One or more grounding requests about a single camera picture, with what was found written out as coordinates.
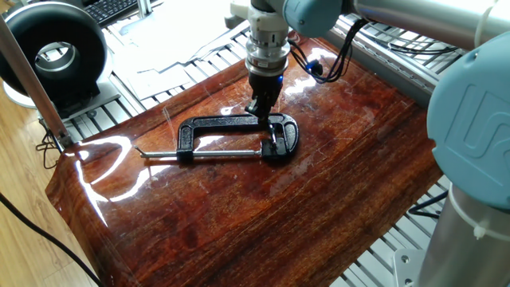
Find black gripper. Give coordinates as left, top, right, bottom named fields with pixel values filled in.
left=244, top=71, right=284, bottom=129

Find small silver metal pin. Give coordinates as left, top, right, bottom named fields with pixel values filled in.
left=267, top=124, right=279, bottom=151

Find black C-clamp with silver screw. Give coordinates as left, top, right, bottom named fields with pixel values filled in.
left=133, top=112, right=300, bottom=163

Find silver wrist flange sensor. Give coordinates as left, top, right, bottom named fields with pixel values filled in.
left=244, top=37, right=292, bottom=77

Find glossy wood-grain table mat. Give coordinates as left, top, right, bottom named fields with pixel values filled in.
left=45, top=33, right=443, bottom=287

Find white paper sheets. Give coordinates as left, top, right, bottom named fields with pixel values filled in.
left=105, top=0, right=252, bottom=100

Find silver metal stand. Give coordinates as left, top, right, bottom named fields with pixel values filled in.
left=136, top=0, right=154, bottom=19

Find black computer keyboard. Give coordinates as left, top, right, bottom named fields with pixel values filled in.
left=82, top=0, right=139, bottom=28

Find white plastic wrist mount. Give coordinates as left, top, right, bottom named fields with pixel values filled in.
left=225, top=0, right=291, bottom=45

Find black and blue arm cable bundle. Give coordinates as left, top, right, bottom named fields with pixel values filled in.
left=287, top=18, right=370, bottom=85

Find grey aluminium frame beam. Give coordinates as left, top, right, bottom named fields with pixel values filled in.
left=324, top=29, right=435, bottom=108

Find black cables on slatted table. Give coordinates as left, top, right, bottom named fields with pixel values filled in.
left=370, top=31, right=460, bottom=56

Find black cable beside robot base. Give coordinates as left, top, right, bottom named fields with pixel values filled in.
left=408, top=190, right=449, bottom=219

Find black ring-shaped device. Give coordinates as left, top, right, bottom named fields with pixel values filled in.
left=0, top=1, right=123, bottom=120

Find silver robot base mount plate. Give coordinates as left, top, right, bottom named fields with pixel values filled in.
left=393, top=249, right=427, bottom=287

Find tangled thin black cable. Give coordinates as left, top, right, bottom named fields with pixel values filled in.
left=34, top=129, right=63, bottom=171

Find aluminium extrusion post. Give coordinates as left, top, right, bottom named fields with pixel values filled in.
left=0, top=15, right=75, bottom=149

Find long black floor cable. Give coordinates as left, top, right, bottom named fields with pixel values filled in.
left=0, top=192, right=103, bottom=287

